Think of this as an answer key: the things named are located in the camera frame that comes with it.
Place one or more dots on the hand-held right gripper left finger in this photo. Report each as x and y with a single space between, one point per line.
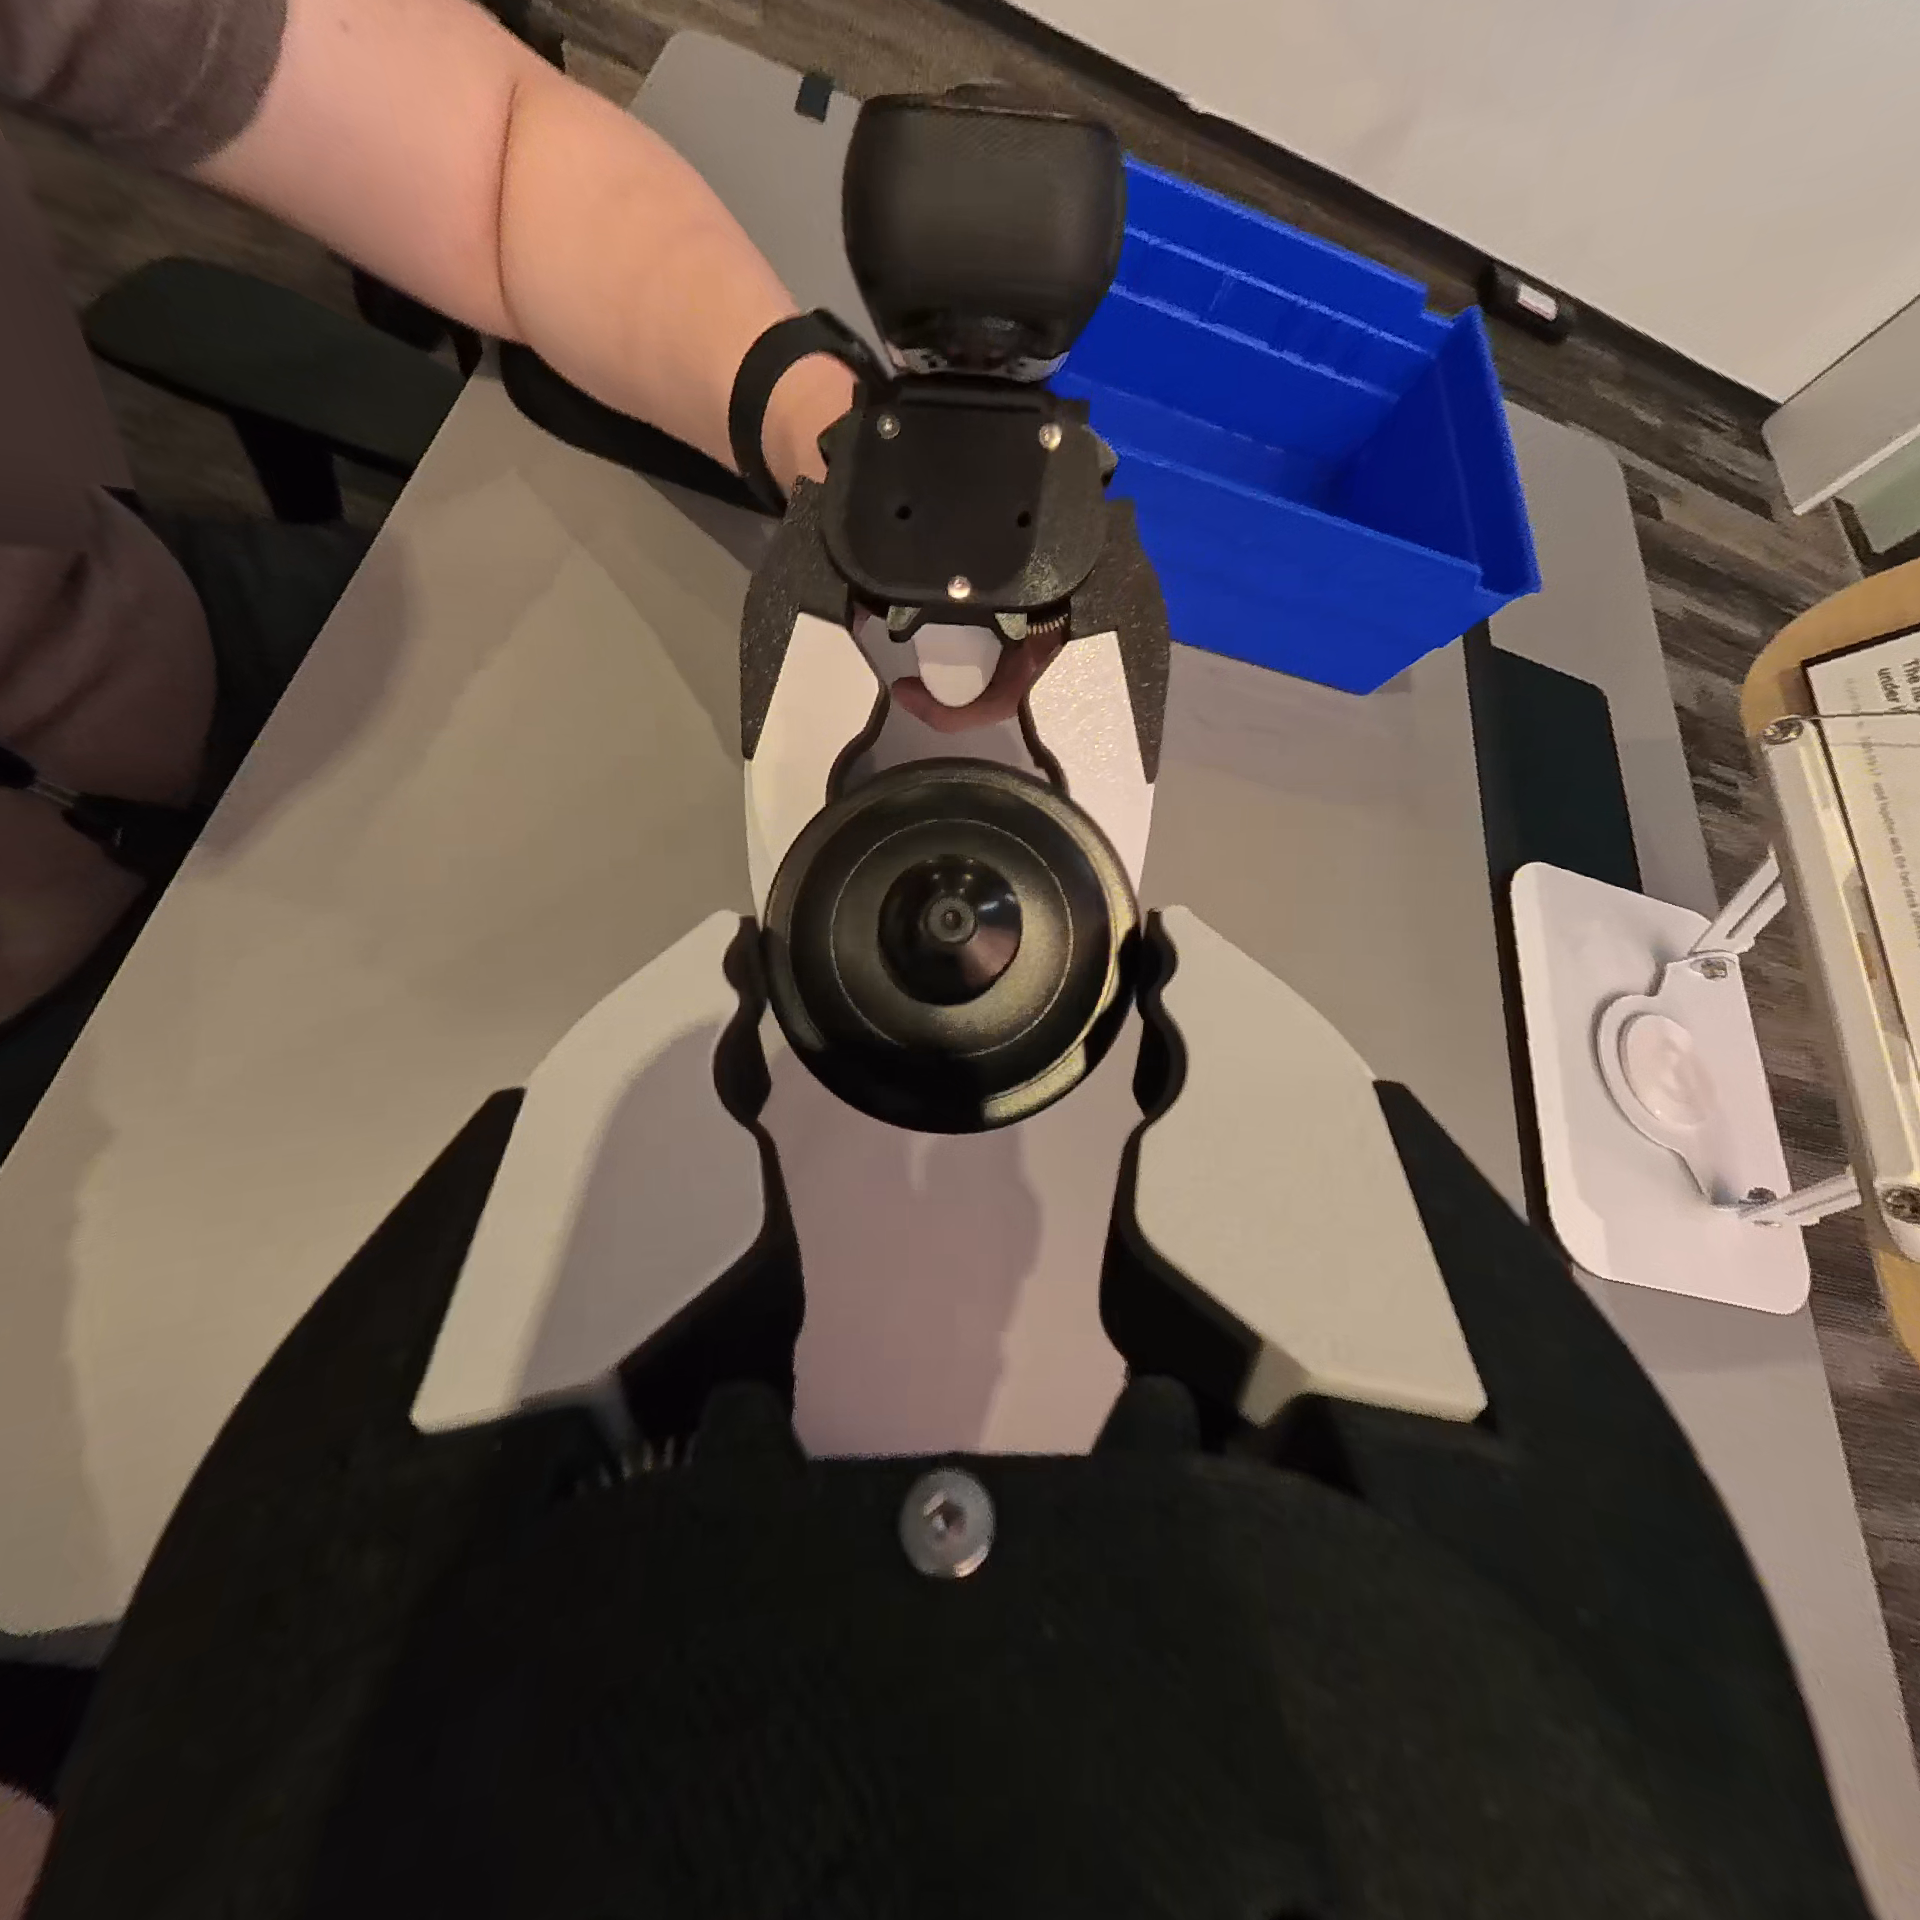
586 1200

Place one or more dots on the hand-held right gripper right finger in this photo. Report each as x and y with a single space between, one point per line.
1306 1213

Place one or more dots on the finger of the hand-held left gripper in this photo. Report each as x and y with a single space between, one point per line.
1102 721
802 721

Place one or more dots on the black bottle lid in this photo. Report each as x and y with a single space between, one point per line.
944 931

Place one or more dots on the blue plastic bin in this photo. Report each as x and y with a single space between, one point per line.
1289 495

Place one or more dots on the person's left hand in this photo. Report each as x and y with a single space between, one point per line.
810 420

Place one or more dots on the black wrist band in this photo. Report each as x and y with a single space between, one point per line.
751 405

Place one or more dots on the black mesh wrist rest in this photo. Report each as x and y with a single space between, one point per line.
599 420

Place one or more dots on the instruction board on white stand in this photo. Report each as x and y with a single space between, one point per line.
1650 1050

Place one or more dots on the small black table clip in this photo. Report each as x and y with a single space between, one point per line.
811 93

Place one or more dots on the black rectangular table pad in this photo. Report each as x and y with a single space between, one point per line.
1546 751

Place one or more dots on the printed instruction sheet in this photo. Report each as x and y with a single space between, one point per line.
1874 780

